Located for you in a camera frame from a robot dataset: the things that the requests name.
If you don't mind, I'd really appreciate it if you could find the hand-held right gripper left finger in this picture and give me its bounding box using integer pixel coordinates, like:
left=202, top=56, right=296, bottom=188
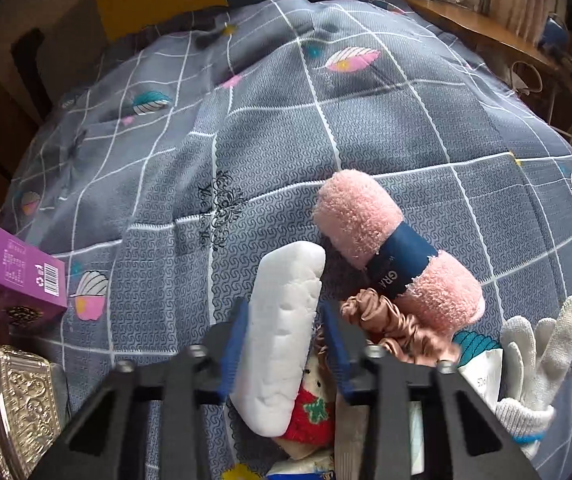
left=31, top=297, right=251, bottom=480

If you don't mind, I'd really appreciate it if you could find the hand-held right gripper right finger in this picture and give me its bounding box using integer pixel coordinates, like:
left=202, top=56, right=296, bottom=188
left=320, top=304, right=541, bottom=480

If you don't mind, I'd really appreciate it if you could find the white foam pad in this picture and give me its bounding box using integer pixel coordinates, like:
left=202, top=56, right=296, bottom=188
left=227, top=241, right=327, bottom=437

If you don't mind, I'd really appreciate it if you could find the red patterned sock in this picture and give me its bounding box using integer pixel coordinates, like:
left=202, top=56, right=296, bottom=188
left=273, top=352, right=337, bottom=461

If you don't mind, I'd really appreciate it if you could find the brown satin scrunchie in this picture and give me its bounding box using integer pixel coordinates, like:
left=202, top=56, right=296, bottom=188
left=340, top=287, right=461, bottom=366

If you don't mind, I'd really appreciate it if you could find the pink towel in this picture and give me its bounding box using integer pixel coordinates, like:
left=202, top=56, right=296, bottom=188
left=313, top=170, right=484, bottom=336

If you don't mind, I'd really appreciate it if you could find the white knit work glove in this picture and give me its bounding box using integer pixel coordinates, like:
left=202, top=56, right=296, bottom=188
left=496, top=295, right=572, bottom=461

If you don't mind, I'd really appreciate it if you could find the white plastic packet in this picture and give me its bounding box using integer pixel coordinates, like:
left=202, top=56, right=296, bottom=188
left=466, top=350, right=504, bottom=411

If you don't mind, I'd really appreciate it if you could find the gold embossed tissue box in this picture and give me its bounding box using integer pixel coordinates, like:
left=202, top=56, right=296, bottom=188
left=0, top=342, right=64, bottom=478

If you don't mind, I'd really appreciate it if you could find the grey checked quilt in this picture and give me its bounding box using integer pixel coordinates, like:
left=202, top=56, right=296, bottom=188
left=0, top=0, right=572, bottom=480

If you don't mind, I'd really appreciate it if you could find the purple cardboard box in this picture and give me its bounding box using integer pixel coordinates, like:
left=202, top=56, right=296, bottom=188
left=0, top=222, right=69, bottom=328

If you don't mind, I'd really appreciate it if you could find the wooden wardrobe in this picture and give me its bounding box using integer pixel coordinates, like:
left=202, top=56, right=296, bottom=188
left=0, top=0, right=112, bottom=196

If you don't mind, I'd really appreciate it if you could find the wooden desk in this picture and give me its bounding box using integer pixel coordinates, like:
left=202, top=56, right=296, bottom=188
left=391, top=0, right=572, bottom=151

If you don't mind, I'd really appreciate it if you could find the blue cup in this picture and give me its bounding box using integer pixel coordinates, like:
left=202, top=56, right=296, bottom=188
left=540, top=17, right=569, bottom=51

